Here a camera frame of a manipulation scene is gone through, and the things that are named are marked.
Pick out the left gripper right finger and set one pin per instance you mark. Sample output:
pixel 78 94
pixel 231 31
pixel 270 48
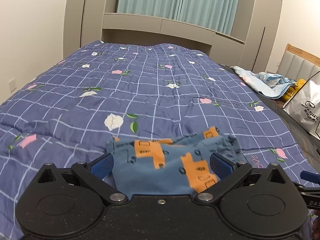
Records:
pixel 221 166

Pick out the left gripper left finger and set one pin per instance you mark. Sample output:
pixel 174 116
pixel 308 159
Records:
pixel 102 166

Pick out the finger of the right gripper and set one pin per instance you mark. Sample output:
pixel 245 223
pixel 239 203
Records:
pixel 311 177

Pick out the blue pants with orange cars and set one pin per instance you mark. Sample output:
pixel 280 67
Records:
pixel 171 166

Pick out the white printed shopping bag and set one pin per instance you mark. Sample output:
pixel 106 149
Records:
pixel 303 107

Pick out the blue grid floral quilt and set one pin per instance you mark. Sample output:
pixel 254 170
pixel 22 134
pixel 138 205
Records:
pixel 104 91

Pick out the yellow package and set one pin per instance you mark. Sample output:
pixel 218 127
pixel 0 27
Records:
pixel 292 90

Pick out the light blue crumpled blanket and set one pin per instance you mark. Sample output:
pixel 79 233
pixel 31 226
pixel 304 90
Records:
pixel 272 86

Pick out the wooden padded headboard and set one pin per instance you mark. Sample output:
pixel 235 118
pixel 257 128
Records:
pixel 298 64

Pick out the grey built-in cabinet unit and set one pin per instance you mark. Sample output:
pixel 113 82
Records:
pixel 249 45

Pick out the teal window curtain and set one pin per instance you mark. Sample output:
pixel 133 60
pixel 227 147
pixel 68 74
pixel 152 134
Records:
pixel 217 15

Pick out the white wall socket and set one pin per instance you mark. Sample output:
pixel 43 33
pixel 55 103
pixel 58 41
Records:
pixel 12 85

